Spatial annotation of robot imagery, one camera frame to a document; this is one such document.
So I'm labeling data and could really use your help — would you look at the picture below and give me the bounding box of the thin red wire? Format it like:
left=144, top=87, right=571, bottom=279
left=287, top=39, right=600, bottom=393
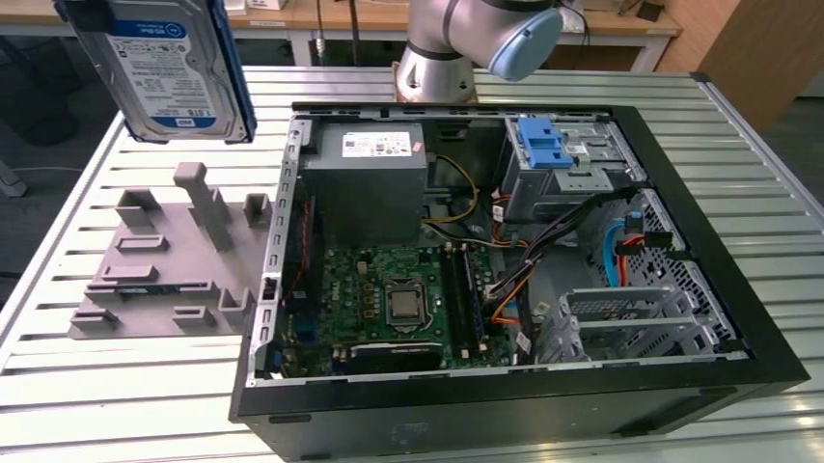
left=285, top=197, right=317, bottom=296

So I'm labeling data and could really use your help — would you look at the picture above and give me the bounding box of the silver CPU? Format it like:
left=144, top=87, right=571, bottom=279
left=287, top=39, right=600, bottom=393
left=388, top=288, right=423, bottom=319

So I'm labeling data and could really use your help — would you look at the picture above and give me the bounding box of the silver metal drive cage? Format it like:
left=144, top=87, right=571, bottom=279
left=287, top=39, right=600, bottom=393
left=500, top=115, right=648, bottom=223

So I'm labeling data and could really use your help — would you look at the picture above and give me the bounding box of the grey stand foot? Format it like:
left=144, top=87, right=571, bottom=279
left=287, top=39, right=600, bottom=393
left=0, top=158, right=27, bottom=197

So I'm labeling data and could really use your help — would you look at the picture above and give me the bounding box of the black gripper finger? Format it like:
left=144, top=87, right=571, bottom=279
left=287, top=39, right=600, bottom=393
left=66, top=0, right=117, bottom=33

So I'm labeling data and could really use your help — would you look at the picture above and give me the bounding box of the black equipment box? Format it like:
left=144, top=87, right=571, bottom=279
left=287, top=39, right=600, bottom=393
left=0, top=36, right=90, bottom=146

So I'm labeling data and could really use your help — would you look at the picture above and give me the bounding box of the black cable bundle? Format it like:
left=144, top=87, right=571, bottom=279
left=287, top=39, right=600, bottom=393
left=514, top=187, right=635, bottom=290

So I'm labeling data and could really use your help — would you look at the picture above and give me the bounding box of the wooden cabinet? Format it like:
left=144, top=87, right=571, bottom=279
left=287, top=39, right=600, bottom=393
left=655, top=0, right=824, bottom=134

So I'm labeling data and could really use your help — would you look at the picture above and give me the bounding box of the orange power wire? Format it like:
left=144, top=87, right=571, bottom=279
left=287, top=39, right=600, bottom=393
left=614, top=232, right=671, bottom=290

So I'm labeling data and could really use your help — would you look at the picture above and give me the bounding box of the grey power supply unit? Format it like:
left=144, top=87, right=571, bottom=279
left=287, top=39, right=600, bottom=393
left=301, top=120, right=429, bottom=250

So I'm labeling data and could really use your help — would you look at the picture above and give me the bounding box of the black RAM slot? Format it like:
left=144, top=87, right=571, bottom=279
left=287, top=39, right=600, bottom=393
left=457, top=243, right=490, bottom=356
left=440, top=244, right=469, bottom=361

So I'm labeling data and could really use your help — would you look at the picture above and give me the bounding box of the black graphics card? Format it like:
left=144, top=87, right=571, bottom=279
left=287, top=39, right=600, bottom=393
left=331, top=340, right=445, bottom=375

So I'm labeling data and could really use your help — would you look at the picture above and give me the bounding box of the hard disk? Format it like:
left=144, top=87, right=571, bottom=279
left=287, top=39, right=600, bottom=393
left=53, top=0, right=256, bottom=146

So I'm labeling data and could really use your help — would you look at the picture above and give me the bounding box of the yellow wire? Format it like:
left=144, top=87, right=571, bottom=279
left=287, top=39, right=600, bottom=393
left=420, top=153, right=482, bottom=226

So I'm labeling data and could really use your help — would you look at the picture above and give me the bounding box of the orange wire loop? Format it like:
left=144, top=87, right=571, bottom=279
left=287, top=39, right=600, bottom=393
left=490, top=284, right=523, bottom=334

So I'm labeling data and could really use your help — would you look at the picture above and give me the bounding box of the blue drive latch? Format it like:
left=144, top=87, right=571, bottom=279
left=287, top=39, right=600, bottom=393
left=518, top=115, right=571, bottom=170

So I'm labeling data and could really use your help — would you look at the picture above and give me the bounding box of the green motherboard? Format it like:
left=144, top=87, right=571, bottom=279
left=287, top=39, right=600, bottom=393
left=281, top=243, right=516, bottom=375

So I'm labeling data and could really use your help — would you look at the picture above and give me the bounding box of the wooden desk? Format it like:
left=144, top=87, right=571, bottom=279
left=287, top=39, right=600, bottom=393
left=0, top=0, right=683, bottom=73

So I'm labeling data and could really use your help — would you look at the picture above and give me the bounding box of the black PC case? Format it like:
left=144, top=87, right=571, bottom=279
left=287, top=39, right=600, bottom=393
left=228, top=100, right=811, bottom=463

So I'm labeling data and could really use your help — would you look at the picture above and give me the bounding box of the blue data wire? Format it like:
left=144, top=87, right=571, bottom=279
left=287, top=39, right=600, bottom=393
left=602, top=210, right=646, bottom=290

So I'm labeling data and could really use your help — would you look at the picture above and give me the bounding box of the CPU socket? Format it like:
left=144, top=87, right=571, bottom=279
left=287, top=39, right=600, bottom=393
left=379, top=275, right=433, bottom=337

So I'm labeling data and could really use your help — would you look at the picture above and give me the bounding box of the grey parts rack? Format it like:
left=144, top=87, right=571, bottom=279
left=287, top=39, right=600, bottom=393
left=66, top=161, right=275, bottom=341

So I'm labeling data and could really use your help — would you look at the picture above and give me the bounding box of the silver disk bay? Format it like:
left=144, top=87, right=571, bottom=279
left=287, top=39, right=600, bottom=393
left=532, top=286, right=738, bottom=363

